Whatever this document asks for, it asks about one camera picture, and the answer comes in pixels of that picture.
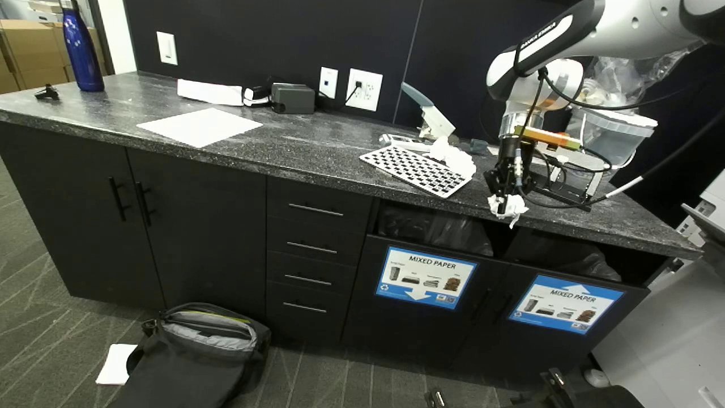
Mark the black bin liner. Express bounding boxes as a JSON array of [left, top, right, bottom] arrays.
[[377, 201, 497, 259], [504, 226, 625, 284]]

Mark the tan cardboard box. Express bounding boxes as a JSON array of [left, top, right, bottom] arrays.
[[0, 19, 74, 98]]

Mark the mixed paper sign down arrow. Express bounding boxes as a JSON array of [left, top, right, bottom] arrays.
[[375, 245, 480, 312]]

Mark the dark grey backpack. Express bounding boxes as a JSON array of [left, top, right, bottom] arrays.
[[112, 301, 273, 408]]

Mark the white cart control box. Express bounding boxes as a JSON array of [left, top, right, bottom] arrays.
[[676, 167, 725, 253]]

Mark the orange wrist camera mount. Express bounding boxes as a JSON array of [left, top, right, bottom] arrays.
[[518, 124, 585, 151]]

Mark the long white flat device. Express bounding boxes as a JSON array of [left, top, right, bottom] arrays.
[[175, 77, 259, 108]]

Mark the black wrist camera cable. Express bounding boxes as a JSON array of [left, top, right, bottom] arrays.
[[538, 66, 686, 114]]

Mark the small white paper slip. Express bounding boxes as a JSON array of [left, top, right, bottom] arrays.
[[95, 343, 141, 387]]

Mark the black drawer silver handle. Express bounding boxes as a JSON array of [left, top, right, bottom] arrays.
[[265, 259, 369, 301], [265, 224, 371, 267], [265, 293, 364, 343], [265, 176, 377, 233]]

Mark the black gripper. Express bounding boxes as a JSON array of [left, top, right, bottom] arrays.
[[487, 137, 534, 201]]

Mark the small black object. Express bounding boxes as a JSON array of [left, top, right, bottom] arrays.
[[32, 83, 63, 105]]

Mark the black counter cabinet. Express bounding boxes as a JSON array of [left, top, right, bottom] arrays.
[[0, 70, 704, 366]]

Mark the white tool teal handle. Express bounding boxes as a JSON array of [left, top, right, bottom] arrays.
[[398, 80, 458, 145]]

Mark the checkerboard calibration board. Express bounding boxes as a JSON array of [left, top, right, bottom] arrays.
[[359, 143, 471, 201]]

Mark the black cabinet door handle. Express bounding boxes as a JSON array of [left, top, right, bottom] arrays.
[[109, 176, 132, 224], [134, 182, 156, 226]]

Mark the white double wall outlet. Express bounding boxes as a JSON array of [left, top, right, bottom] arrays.
[[344, 66, 386, 114]]

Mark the blue water bottle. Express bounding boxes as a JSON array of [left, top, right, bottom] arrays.
[[62, 4, 106, 95]]

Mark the black cable silver connector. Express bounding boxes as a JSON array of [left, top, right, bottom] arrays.
[[599, 105, 725, 203]]

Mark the mixed paper sign up arrow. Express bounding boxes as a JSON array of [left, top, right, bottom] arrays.
[[508, 271, 625, 338]]

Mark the black power adapter box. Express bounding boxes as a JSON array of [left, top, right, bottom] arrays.
[[270, 80, 317, 115]]

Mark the flat white paper sheet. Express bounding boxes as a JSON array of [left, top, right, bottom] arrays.
[[136, 107, 265, 149]]

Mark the clear plastic container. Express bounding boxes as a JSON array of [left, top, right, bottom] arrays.
[[577, 107, 661, 171]]

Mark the clear plastic bag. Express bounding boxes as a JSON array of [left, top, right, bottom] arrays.
[[569, 52, 686, 115]]

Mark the small white wall plate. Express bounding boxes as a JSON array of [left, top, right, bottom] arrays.
[[317, 66, 339, 100], [154, 29, 181, 69]]

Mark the small white printed wrapper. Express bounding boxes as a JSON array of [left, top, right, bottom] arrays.
[[378, 132, 414, 149]]

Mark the black cart leg white label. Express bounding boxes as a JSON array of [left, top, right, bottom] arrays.
[[541, 366, 643, 408]]

